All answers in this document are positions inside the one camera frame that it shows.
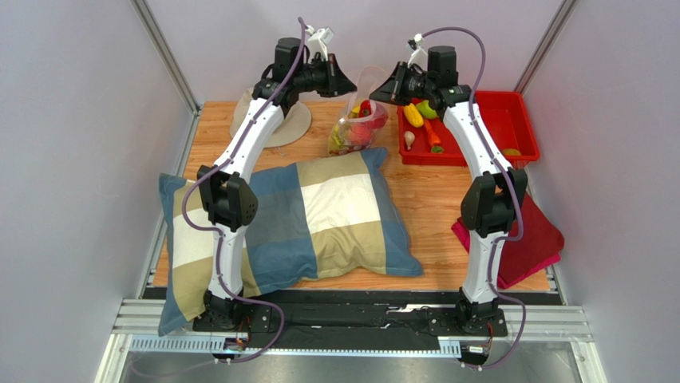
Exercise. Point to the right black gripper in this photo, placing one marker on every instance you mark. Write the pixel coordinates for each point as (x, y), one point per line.
(400, 82)

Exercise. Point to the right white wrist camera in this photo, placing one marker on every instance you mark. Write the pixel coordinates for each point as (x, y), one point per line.
(418, 54)

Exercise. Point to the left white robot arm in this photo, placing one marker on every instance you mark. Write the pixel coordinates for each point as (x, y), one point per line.
(300, 66)

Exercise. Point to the plaid pillow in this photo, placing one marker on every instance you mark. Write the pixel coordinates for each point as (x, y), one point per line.
(316, 219)

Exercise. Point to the green pear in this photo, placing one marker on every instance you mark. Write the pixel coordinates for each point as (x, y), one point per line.
(426, 110)

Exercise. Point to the yellow corn cob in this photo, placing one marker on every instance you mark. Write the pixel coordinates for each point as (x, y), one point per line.
(413, 116)

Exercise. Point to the folded red cloth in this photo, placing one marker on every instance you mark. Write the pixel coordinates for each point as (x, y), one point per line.
(538, 248)

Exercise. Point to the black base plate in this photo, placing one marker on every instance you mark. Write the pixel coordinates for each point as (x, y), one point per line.
(387, 321)

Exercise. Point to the beige bucket hat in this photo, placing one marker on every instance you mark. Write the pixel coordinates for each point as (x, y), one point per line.
(294, 126)

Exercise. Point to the aluminium frame rail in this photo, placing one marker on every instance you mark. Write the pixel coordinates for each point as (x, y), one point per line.
(547, 341)

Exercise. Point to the garlic bulb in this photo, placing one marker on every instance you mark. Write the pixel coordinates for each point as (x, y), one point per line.
(409, 138)

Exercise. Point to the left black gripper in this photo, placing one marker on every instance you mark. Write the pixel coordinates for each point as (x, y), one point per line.
(337, 83)

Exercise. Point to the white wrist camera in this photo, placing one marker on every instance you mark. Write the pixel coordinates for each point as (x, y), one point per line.
(418, 54)
(318, 41)

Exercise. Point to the clear zip top bag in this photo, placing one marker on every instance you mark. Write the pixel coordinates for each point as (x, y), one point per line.
(368, 80)

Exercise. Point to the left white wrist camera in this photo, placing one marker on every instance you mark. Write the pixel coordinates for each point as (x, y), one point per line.
(318, 41)

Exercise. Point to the orange carrot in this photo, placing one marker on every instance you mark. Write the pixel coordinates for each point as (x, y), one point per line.
(433, 140)

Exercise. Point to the yellow banana bunch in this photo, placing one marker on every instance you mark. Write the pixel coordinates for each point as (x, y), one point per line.
(337, 143)

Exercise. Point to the red plastic tray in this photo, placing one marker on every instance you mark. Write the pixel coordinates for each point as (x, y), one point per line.
(504, 116)

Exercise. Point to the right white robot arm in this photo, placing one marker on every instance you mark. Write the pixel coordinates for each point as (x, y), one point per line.
(491, 208)

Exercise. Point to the small yellow green fruit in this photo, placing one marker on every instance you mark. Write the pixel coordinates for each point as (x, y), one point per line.
(511, 152)

